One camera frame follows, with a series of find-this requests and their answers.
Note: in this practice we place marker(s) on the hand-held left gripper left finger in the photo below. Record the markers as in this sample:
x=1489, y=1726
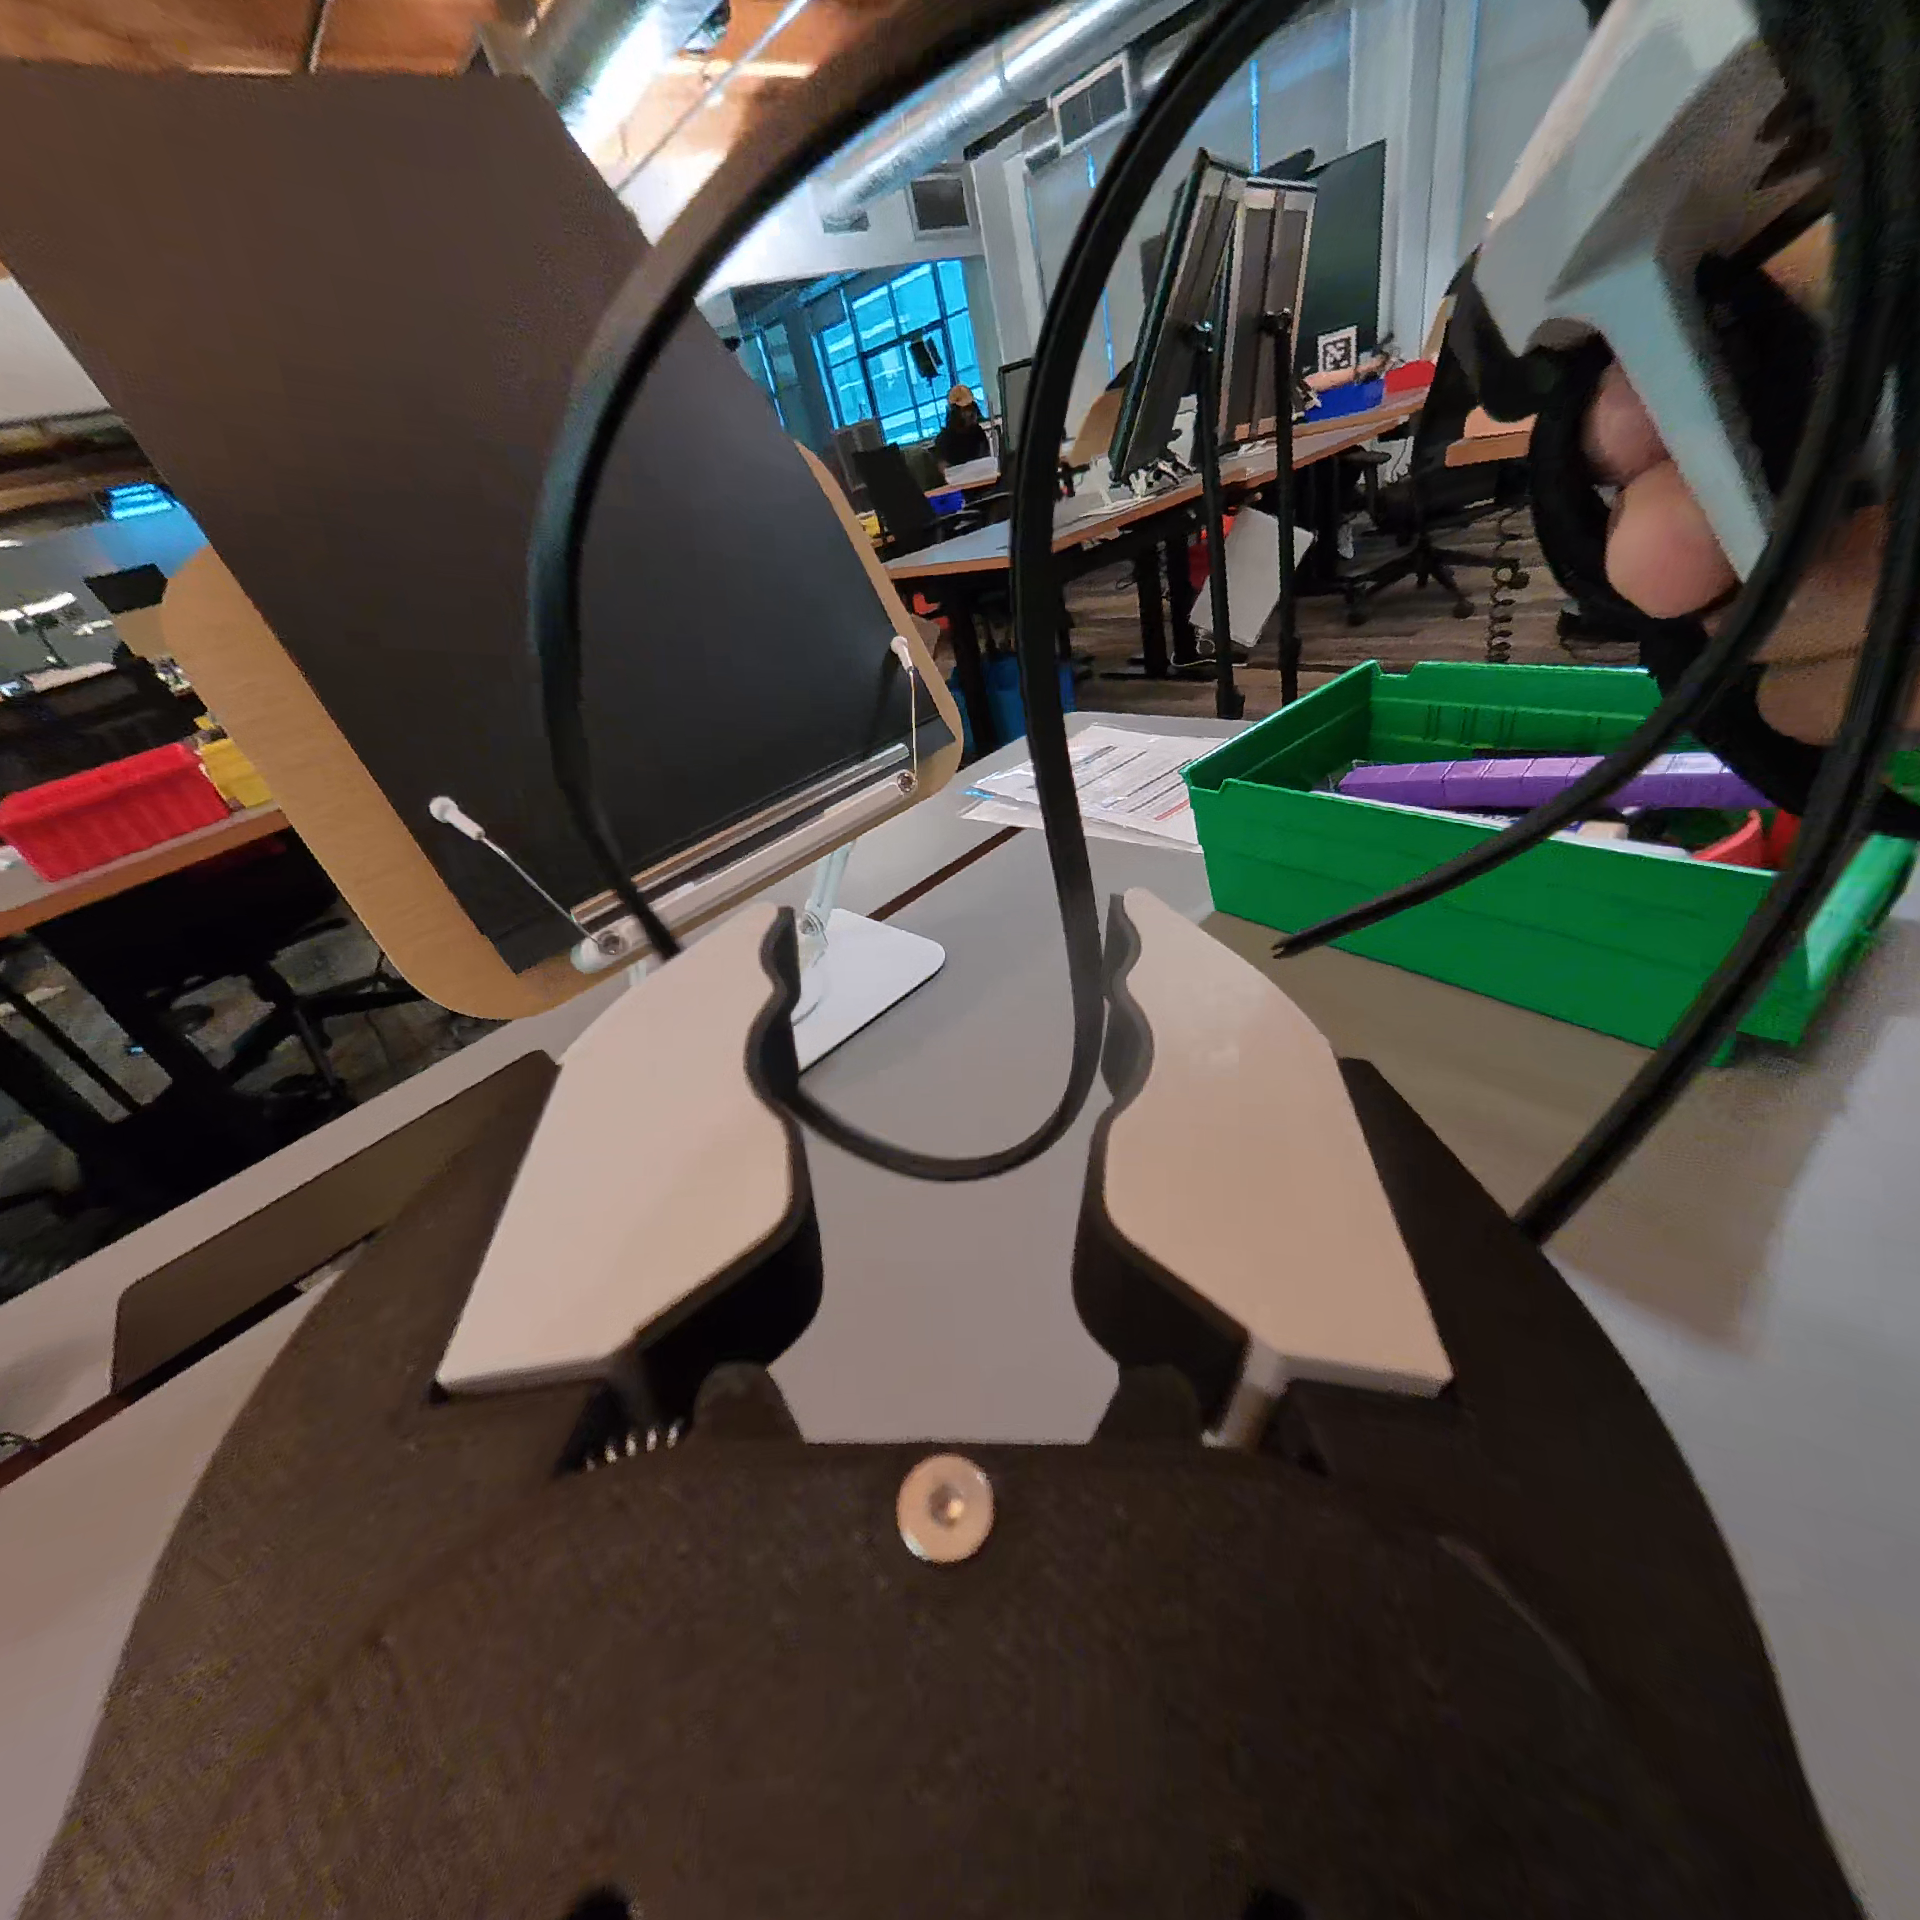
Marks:
x=646, y=1185

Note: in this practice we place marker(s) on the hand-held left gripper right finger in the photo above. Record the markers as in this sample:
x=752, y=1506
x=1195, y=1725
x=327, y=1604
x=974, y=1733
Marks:
x=1260, y=1185

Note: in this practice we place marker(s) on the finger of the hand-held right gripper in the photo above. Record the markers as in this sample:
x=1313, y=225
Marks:
x=1636, y=149

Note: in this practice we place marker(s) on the grey desk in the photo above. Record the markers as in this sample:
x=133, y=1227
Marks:
x=1725, y=1425

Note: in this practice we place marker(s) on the wood-edged office desk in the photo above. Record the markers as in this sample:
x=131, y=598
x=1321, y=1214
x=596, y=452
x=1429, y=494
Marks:
x=1051, y=533

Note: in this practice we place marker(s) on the person's right hand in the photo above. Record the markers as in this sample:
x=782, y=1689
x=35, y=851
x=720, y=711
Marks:
x=1665, y=557

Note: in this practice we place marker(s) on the black office chair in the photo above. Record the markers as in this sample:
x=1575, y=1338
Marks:
x=1425, y=510

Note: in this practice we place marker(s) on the black monitor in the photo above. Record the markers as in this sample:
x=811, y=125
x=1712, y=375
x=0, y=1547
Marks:
x=1347, y=249
x=1172, y=317

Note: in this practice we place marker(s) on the green plastic bin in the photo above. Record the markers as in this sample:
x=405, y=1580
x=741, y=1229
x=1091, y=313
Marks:
x=1500, y=915

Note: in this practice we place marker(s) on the purple box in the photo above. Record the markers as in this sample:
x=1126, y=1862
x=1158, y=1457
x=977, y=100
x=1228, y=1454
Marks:
x=1500, y=781

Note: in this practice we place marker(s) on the printed paper sheet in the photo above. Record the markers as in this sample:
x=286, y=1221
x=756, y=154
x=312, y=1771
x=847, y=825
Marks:
x=1095, y=781

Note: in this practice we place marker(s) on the yellow plastic bin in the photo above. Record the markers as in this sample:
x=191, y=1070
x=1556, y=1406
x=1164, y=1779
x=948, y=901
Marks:
x=241, y=773

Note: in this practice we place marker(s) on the red plastic bin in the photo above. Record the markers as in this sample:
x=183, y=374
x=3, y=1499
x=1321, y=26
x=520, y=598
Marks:
x=105, y=820

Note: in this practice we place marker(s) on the black and wood book stand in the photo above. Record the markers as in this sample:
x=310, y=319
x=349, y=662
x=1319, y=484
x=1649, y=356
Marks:
x=375, y=452

